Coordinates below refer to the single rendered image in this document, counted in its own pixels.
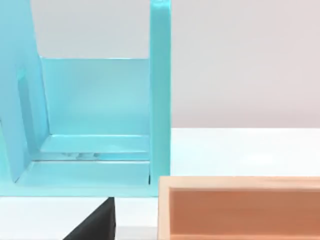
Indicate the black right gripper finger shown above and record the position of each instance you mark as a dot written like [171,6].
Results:
[101,222]

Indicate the light blue rack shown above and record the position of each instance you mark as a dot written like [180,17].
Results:
[100,100]

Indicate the shallow salmon-coloured box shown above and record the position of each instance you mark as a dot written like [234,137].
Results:
[240,210]

